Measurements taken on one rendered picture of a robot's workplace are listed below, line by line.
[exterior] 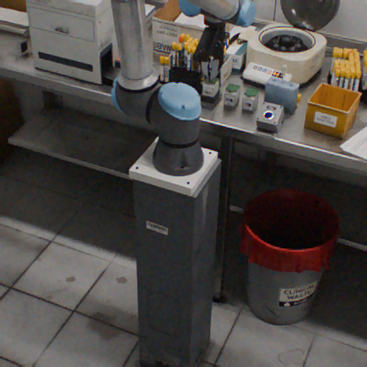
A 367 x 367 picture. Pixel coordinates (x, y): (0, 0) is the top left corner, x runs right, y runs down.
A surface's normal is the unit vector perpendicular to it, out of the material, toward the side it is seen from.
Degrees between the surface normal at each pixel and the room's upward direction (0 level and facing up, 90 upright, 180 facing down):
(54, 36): 90
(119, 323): 0
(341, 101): 90
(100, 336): 0
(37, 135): 0
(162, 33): 88
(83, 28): 90
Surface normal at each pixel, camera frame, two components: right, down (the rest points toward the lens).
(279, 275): -0.24, 0.65
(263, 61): -0.55, 0.51
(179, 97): 0.13, -0.74
